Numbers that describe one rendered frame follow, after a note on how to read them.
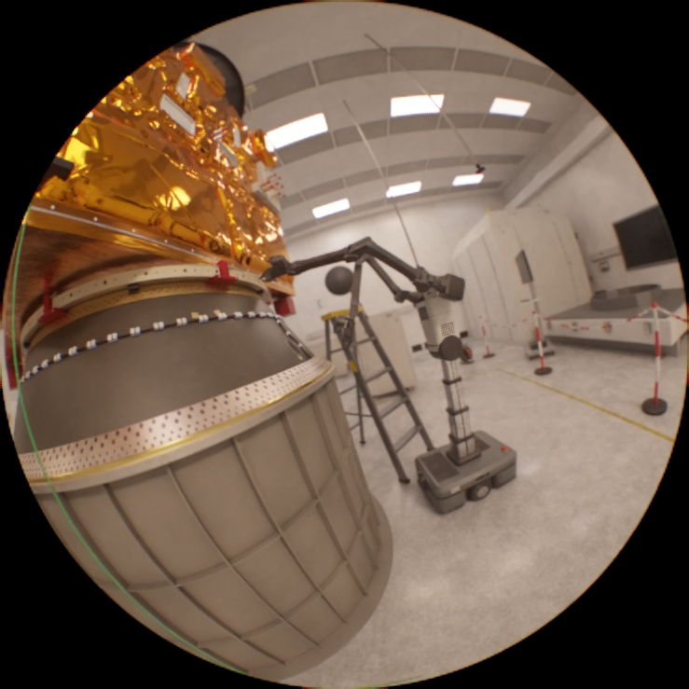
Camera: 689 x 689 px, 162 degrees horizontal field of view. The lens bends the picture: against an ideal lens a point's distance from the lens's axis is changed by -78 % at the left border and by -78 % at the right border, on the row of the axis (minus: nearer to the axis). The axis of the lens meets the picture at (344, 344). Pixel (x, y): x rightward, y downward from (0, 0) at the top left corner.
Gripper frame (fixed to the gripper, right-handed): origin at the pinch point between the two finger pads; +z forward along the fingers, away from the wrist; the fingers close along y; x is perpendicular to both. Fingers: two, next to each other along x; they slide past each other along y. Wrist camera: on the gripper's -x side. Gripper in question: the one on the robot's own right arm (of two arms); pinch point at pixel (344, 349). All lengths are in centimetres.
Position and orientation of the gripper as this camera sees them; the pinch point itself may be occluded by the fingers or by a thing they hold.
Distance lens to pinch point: 163.3
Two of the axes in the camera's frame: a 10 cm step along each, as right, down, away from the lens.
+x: 9.7, 2.4, 0.5
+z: -2.4, 9.7, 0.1
